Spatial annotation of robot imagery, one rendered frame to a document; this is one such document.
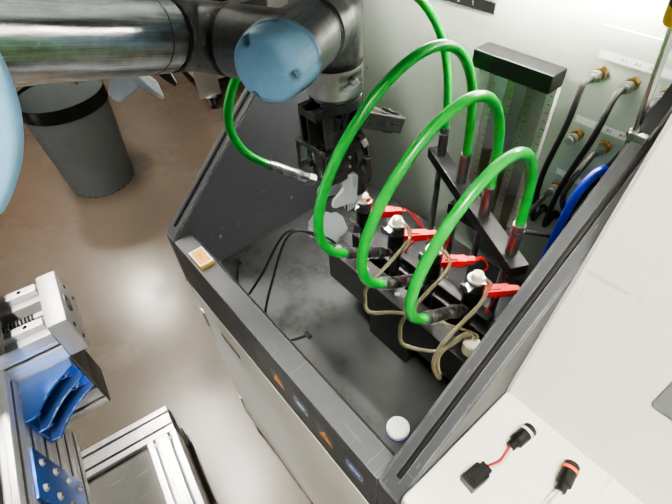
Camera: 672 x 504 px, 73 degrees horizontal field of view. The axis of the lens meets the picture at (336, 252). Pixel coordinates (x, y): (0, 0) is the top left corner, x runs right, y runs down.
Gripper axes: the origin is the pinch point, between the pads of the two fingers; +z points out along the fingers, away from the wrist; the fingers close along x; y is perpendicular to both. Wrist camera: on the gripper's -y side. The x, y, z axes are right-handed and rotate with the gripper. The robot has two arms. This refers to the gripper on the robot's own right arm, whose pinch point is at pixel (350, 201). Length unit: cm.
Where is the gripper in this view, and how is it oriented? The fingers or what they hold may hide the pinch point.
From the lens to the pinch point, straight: 76.8
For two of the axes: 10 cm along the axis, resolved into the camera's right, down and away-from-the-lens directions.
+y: -7.7, 4.9, -4.2
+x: 6.4, 5.3, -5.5
